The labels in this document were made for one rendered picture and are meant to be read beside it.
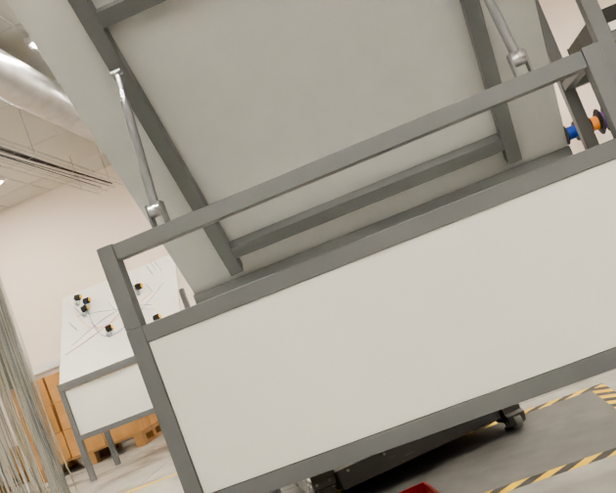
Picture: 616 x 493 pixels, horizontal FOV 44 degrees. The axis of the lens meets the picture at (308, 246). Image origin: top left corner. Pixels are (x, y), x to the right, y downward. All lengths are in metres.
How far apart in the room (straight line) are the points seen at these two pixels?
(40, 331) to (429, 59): 8.64
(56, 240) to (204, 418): 8.52
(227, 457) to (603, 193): 0.98
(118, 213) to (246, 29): 8.01
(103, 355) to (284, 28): 5.25
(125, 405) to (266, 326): 5.14
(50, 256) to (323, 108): 8.33
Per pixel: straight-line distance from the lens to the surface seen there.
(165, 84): 2.01
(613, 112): 1.71
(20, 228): 10.39
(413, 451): 2.84
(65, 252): 10.11
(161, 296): 6.98
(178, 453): 1.77
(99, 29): 1.94
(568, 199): 1.67
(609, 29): 1.92
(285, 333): 1.67
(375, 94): 2.06
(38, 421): 2.05
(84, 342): 7.14
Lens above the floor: 0.70
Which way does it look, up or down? 4 degrees up
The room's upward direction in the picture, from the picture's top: 21 degrees counter-clockwise
